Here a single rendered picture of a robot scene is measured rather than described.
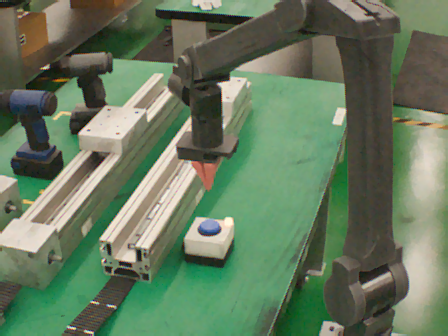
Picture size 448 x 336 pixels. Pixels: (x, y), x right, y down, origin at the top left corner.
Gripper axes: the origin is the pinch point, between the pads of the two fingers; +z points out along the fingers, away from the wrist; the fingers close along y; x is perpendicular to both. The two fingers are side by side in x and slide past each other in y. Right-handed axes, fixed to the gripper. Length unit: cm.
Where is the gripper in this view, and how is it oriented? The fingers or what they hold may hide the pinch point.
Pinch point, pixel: (208, 184)
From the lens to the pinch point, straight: 130.1
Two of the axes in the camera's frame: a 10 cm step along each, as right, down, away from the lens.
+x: -3.4, 4.7, -8.2
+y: -9.4, -1.2, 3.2
